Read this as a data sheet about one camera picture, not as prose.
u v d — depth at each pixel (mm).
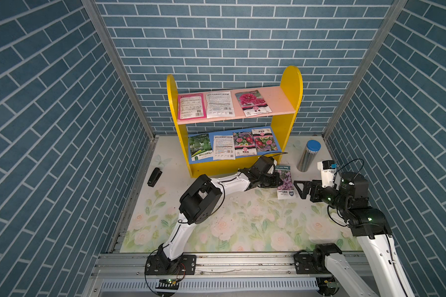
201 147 961
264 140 997
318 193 607
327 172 609
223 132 1021
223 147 959
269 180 802
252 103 773
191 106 753
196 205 537
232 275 724
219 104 759
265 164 742
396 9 708
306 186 607
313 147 910
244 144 981
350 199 496
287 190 886
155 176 983
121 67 872
